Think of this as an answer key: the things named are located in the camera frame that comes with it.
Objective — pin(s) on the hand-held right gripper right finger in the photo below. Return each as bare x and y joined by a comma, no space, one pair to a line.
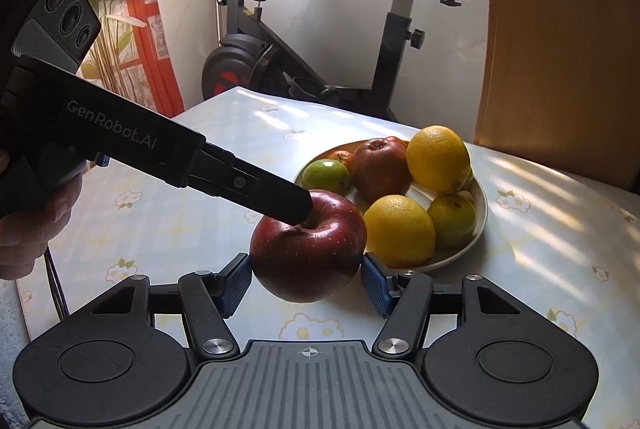
375,286

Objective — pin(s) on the black exercise bike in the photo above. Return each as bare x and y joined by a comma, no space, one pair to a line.
240,59

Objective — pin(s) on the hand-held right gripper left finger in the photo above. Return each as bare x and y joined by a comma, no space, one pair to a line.
235,285

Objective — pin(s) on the tangerine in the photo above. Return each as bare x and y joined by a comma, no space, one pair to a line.
344,157

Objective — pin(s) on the person's left hand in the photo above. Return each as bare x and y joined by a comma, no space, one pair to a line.
30,239

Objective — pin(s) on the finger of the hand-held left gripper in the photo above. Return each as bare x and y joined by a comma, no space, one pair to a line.
260,194

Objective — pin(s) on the plant printed curtain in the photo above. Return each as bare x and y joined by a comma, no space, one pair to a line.
135,34

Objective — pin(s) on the red apple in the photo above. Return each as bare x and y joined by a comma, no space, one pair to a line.
310,269
380,171

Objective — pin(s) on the wooden chair back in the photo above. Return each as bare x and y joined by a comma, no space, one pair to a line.
550,34

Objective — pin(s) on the green apple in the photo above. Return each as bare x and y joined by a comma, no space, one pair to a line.
452,221
327,176

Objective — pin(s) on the yellow orange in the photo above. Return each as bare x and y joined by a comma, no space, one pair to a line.
439,159
400,229

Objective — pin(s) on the cream round plate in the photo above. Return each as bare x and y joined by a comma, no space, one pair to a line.
452,255

